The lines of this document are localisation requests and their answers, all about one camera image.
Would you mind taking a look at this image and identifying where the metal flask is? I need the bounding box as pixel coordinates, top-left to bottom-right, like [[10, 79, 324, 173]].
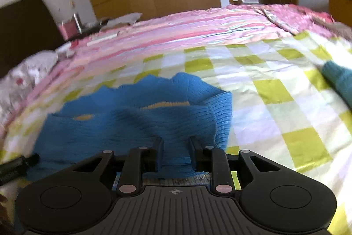
[[72, 13, 83, 33]]

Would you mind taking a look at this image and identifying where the blue knitted sweater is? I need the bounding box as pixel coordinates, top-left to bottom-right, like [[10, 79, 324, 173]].
[[26, 72, 233, 183]]

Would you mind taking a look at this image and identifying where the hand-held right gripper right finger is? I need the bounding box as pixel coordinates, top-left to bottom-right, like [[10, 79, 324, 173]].
[[190, 136, 278, 196]]

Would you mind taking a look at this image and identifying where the dark wooden headboard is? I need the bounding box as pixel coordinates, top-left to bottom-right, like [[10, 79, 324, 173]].
[[0, 0, 65, 78]]

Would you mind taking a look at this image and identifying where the teal folded cloth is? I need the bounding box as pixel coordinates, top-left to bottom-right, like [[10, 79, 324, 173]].
[[322, 60, 352, 109]]

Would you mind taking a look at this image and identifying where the pink striped quilt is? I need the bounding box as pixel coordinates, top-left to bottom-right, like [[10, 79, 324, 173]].
[[0, 5, 295, 136]]

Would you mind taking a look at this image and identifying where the yellow checked bedsheet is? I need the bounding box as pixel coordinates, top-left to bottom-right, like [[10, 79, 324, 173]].
[[0, 30, 352, 235]]

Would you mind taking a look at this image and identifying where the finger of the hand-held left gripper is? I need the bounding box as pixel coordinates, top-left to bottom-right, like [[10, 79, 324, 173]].
[[0, 154, 40, 186]]

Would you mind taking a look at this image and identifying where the grey dotted pillow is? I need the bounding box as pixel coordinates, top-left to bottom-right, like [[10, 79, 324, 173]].
[[0, 50, 59, 114]]

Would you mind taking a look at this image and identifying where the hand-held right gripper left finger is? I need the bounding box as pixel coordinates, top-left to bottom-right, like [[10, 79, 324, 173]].
[[72, 137, 164, 196]]

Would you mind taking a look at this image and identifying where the pink floral quilt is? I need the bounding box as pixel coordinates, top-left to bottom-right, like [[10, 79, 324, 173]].
[[261, 4, 336, 35]]

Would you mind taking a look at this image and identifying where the grey folded cloth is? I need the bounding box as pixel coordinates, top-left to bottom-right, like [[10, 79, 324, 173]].
[[107, 13, 143, 26]]

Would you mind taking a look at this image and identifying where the pink basket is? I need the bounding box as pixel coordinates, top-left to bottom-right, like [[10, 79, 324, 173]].
[[58, 19, 79, 40]]

